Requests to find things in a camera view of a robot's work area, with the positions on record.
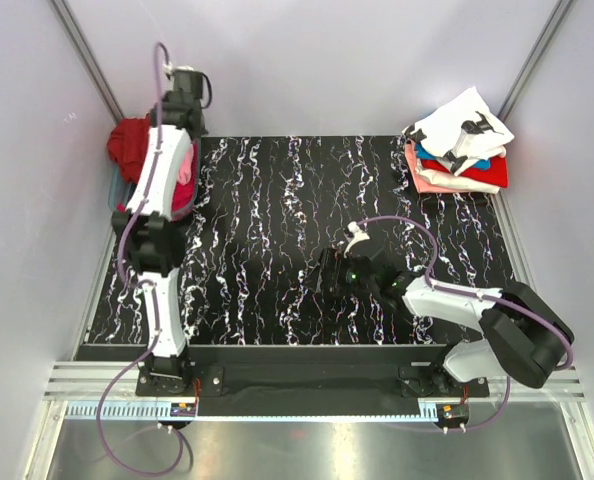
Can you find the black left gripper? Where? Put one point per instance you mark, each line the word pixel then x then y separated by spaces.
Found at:
pixel 202 131

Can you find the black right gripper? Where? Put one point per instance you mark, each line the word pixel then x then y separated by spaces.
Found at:
pixel 331 261

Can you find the pink t-shirt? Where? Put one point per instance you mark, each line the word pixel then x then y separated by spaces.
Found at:
pixel 186 170

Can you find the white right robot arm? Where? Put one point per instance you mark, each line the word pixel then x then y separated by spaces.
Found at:
pixel 522 338

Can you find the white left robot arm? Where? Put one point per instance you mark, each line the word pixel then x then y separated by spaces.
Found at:
pixel 151 248

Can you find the dark red t-shirt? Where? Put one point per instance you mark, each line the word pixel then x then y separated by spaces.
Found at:
pixel 127 147

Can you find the black marble pattern mat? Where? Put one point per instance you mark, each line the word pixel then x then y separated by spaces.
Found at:
pixel 267 206

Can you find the blue-grey plastic basket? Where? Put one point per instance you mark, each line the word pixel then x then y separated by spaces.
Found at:
pixel 121 191

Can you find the left controller board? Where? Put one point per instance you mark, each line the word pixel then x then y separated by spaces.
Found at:
pixel 184 409

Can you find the controller board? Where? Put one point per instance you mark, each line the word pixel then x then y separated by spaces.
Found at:
pixel 458 412
pixel 184 409

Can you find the right controller board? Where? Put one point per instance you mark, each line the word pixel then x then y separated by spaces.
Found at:
pixel 458 412

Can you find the blue folded t-shirt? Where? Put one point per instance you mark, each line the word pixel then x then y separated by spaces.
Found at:
pixel 483 164

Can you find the white printed folded t-shirt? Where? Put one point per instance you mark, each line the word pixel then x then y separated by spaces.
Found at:
pixel 461 132

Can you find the red folded t-shirt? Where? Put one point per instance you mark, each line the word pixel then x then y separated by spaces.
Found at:
pixel 496 175

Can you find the aluminium frame rail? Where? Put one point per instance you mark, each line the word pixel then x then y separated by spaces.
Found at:
pixel 89 380

